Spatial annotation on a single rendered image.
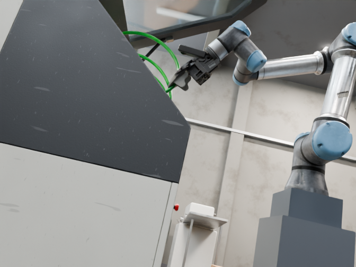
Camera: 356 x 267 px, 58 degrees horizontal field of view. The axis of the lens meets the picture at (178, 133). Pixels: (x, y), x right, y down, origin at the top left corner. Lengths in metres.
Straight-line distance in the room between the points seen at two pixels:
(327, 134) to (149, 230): 0.64
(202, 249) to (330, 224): 4.24
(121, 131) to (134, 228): 0.26
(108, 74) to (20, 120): 0.27
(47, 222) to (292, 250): 0.71
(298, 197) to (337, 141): 0.22
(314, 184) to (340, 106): 0.28
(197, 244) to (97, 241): 4.52
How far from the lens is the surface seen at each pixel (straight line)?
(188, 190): 7.19
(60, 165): 0.89
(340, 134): 1.14
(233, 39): 1.24
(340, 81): 1.26
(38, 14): 1.11
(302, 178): 1.22
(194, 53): 1.26
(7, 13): 1.14
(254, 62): 1.21
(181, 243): 5.30
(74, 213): 0.86
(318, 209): 1.19
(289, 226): 1.11
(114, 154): 0.86
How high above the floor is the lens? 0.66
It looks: 18 degrees up
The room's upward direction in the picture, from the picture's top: 13 degrees clockwise
